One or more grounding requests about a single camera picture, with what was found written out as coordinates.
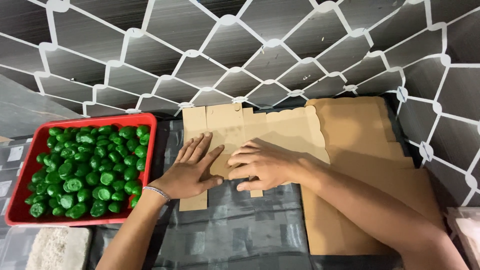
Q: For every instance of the person's left hand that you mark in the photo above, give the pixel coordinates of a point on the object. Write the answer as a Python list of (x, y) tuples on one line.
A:
[(185, 176)]

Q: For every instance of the person's right hand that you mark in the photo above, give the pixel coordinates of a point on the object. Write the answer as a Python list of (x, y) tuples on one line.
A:
[(270, 165)]

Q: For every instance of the brown cardboard box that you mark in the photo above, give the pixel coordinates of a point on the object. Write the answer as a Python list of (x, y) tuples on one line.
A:
[(232, 131)]

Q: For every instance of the stack of brown cardboard blanks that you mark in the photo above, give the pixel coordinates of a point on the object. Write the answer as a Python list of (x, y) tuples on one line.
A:
[(360, 168)]

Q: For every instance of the pile of green round sweets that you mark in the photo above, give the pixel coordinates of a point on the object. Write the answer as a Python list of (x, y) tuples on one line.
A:
[(90, 170)]

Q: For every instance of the clear plastic container with lid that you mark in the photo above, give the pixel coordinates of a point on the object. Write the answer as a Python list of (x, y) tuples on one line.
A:
[(37, 249)]

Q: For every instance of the red plastic tray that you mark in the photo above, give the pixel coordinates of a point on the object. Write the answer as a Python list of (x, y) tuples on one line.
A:
[(22, 202)]

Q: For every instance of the clear plastic box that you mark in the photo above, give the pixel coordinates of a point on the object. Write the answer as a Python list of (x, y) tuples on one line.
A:
[(467, 232)]

